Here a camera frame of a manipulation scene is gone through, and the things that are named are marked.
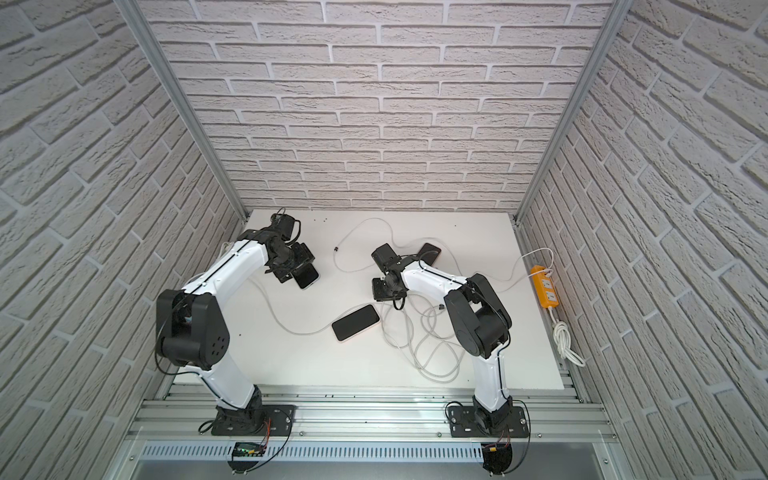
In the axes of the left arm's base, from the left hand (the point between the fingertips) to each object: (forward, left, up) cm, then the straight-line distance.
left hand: (302, 256), depth 91 cm
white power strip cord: (-23, -79, -9) cm, 82 cm away
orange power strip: (-4, -81, -11) cm, 82 cm away
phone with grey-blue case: (-8, -2, +1) cm, 8 cm away
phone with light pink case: (-16, -17, -12) cm, 26 cm away
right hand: (-10, -22, -9) cm, 26 cm away
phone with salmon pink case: (+10, -42, -11) cm, 45 cm away
